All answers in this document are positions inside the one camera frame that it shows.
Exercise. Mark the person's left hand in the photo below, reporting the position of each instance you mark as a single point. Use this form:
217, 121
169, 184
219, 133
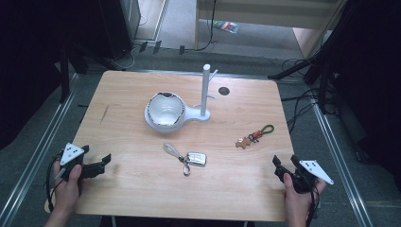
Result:
67, 192

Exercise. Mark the black cabinet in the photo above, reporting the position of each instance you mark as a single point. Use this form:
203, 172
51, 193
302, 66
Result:
116, 28

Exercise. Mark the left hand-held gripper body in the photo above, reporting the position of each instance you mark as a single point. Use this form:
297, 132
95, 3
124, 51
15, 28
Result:
73, 154

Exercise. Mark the black metal stand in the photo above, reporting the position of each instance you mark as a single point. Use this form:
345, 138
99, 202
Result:
64, 75

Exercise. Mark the metal floor rail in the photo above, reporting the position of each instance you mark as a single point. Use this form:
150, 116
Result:
41, 148
340, 170

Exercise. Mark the white bowl with dark rim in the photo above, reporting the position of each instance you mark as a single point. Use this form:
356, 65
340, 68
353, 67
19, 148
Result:
165, 110

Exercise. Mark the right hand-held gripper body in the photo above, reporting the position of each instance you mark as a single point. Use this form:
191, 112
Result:
312, 170

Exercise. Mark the light wooden shelf unit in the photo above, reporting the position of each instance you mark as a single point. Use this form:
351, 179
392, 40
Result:
268, 12

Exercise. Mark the white key rack stand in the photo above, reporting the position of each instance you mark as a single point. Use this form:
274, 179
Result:
205, 94

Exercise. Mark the black table grommet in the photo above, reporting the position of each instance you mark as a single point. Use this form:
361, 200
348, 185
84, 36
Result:
223, 91

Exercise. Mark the person's right hand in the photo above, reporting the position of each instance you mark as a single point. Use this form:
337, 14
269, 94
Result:
296, 201

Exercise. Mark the colourful packet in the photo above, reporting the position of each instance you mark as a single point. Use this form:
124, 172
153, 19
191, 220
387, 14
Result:
227, 26

